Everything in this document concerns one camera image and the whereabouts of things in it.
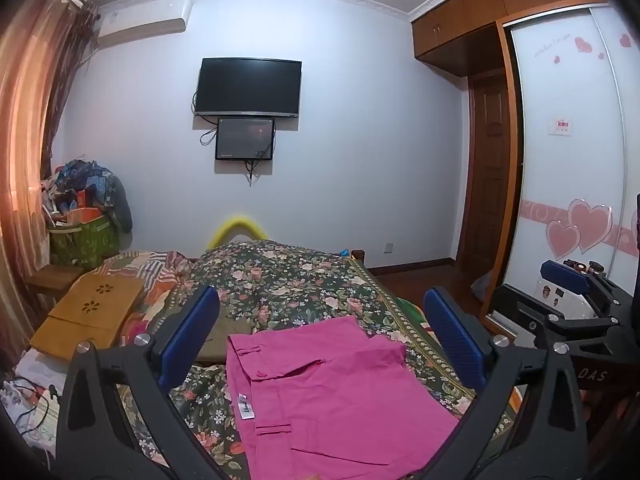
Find white appliance with stickers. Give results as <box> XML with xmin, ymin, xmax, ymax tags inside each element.
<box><xmin>530</xmin><ymin>272</ymin><xmax>601</xmax><ymax>322</ymax></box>

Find green bag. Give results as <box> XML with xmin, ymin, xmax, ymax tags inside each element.
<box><xmin>48</xmin><ymin>214</ymin><xmax>121</xmax><ymax>271</ymax></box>

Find black television cable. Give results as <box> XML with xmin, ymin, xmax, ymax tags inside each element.
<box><xmin>191</xmin><ymin>91</ymin><xmax>219</xmax><ymax>147</ymax></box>

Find folded olive pants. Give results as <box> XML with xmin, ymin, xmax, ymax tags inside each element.
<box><xmin>192</xmin><ymin>304</ymin><xmax>252</xmax><ymax>366</ymax></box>

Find dark floral blanket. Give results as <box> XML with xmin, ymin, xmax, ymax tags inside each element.
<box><xmin>117</xmin><ymin>240</ymin><xmax>521</xmax><ymax>480</ymax></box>

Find pink pants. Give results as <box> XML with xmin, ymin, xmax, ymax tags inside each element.
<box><xmin>226</xmin><ymin>316</ymin><xmax>474</xmax><ymax>480</ymax></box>

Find brown wooden overhead cabinets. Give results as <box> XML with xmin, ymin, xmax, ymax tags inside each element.
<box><xmin>410</xmin><ymin>0</ymin><xmax>617</xmax><ymax>79</ymax></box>

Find wooden lap table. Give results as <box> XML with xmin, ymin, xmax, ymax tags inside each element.
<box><xmin>30</xmin><ymin>274</ymin><xmax>146</xmax><ymax>362</ymax></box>

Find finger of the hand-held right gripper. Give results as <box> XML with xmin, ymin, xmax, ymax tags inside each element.
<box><xmin>541</xmin><ymin>259</ymin><xmax>636</xmax><ymax>318</ymax></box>
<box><xmin>481</xmin><ymin>284</ymin><xmax>622</xmax><ymax>349</ymax></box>

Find pile of clothes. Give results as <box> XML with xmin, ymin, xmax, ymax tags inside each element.
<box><xmin>41</xmin><ymin>159</ymin><xmax>134</xmax><ymax>235</ymax></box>

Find orange curtain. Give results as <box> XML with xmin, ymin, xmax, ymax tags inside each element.
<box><xmin>0</xmin><ymin>0</ymin><xmax>99</xmax><ymax>366</ymax></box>

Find black wall television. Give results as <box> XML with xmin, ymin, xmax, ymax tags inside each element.
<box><xmin>193</xmin><ymin>57</ymin><xmax>303</xmax><ymax>119</ymax></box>

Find small black wall monitor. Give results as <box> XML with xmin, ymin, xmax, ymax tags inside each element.
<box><xmin>215</xmin><ymin>116</ymin><xmax>276</xmax><ymax>161</ymax></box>

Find wooden stool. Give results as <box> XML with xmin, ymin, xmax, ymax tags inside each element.
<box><xmin>26</xmin><ymin>264</ymin><xmax>84</xmax><ymax>307</ymax></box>

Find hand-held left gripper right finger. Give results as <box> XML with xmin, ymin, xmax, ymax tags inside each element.
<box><xmin>423</xmin><ymin>286</ymin><xmax>589</xmax><ymax>480</ymax></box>

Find white air conditioner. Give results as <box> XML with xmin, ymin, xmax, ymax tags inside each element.
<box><xmin>96</xmin><ymin>0</ymin><xmax>194</xmax><ymax>47</ymax></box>

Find white heart-print wardrobe door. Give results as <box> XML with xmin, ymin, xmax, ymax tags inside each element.
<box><xmin>481</xmin><ymin>4</ymin><xmax>640</xmax><ymax>333</ymax></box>

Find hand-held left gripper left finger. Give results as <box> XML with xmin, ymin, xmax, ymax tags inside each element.
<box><xmin>56</xmin><ymin>284</ymin><xmax>232</xmax><ymax>480</ymax></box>

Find yellow foam tube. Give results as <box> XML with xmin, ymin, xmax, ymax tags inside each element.
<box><xmin>206</xmin><ymin>214</ymin><xmax>269</xmax><ymax>252</ymax></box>

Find thin black cable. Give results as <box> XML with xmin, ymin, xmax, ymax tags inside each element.
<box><xmin>9</xmin><ymin>377</ymin><xmax>62</xmax><ymax>438</ymax></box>

